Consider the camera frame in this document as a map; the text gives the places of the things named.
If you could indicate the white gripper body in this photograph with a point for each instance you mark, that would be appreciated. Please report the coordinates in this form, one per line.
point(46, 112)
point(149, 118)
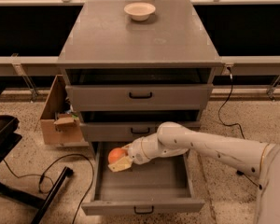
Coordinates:
point(134, 152)

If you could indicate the orange fruit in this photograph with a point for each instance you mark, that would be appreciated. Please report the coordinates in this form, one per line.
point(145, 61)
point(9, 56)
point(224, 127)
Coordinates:
point(116, 154)

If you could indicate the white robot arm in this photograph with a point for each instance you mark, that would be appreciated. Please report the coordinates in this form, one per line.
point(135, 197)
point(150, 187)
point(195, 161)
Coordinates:
point(261, 160)

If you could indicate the grey middle drawer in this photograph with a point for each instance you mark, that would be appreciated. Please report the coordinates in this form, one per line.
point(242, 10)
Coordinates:
point(124, 126)

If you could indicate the grey drawer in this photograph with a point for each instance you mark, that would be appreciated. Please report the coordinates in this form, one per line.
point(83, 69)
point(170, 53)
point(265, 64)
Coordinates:
point(124, 126)
point(130, 89)
point(161, 186)

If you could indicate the grey bottom drawer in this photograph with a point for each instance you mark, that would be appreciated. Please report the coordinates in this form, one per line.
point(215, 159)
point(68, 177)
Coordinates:
point(161, 186)

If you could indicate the grey top drawer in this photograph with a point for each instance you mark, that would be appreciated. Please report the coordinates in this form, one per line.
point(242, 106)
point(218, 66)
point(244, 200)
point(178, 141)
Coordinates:
point(130, 89)

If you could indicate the grey drawer cabinet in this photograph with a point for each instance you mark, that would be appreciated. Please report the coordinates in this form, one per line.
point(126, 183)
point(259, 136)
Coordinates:
point(104, 36)

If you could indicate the brown cardboard box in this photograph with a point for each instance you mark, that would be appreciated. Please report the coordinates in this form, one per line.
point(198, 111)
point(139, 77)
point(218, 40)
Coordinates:
point(59, 125)

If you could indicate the black power adapter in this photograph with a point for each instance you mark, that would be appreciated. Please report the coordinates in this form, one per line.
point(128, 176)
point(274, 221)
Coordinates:
point(239, 173)

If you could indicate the white bowl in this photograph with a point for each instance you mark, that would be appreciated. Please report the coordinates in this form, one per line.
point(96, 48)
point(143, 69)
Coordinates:
point(139, 11)

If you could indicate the black stand frame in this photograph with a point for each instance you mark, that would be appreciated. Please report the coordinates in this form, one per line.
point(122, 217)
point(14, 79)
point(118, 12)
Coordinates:
point(31, 166)

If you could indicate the grey railing frame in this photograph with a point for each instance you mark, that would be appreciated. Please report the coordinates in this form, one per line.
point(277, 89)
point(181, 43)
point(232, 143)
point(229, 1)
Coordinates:
point(25, 62)

